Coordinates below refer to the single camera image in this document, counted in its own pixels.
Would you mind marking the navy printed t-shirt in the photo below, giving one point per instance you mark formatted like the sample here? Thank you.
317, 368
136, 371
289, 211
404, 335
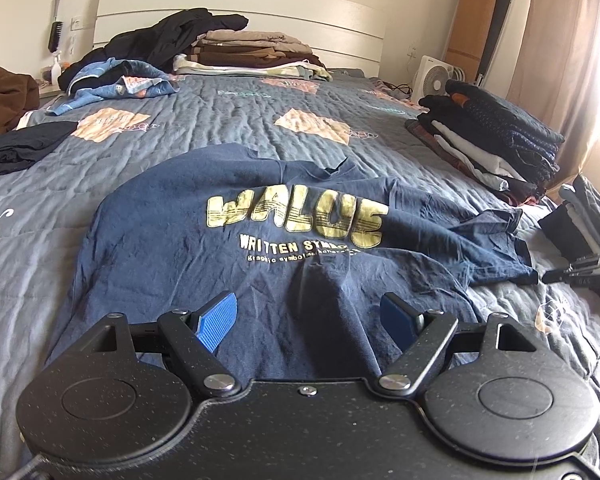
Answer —
180, 240

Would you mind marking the beige curtain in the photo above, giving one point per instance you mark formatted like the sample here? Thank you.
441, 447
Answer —
555, 35

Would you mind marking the light blue printed garment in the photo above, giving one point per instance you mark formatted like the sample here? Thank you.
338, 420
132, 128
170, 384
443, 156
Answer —
87, 87

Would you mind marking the white wall socket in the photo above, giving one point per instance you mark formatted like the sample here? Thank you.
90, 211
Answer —
76, 23

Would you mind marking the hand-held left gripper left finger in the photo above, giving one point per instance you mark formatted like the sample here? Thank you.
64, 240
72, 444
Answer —
217, 322

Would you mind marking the brown jacket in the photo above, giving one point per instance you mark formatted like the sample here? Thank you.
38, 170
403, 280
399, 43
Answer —
0, 95

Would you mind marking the white bottle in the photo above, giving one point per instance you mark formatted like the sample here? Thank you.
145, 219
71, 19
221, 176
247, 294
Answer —
56, 72

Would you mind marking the black hairbrush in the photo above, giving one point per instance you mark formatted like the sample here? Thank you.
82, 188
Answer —
55, 30

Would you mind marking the white headboard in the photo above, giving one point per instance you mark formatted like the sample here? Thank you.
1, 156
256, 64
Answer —
280, 15

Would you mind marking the wooden board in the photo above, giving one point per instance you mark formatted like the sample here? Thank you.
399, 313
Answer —
472, 25

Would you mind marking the stack of brown folded clothes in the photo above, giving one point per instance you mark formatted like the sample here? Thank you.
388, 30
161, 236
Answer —
245, 52

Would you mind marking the stack of dark folded clothes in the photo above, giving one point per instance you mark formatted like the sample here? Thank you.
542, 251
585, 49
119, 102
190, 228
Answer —
500, 125

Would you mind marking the stack of grey folded clothes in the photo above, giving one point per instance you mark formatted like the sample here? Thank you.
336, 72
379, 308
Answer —
595, 210

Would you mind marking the white box fan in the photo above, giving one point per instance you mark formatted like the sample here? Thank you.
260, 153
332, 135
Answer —
432, 77

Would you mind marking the dark framed panel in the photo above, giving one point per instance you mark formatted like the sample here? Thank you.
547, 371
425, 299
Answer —
495, 35

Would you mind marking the pile of black clothes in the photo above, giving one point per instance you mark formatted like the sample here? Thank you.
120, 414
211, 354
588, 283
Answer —
165, 35

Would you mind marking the grey-blue quilted blanket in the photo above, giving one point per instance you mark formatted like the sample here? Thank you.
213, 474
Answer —
230, 115

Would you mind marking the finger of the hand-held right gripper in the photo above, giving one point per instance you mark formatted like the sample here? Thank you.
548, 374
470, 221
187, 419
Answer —
580, 276
595, 260

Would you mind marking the black folded garment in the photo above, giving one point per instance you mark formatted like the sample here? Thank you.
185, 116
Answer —
20, 145

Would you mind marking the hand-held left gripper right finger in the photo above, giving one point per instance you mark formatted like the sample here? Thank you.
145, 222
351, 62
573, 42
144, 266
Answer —
397, 317

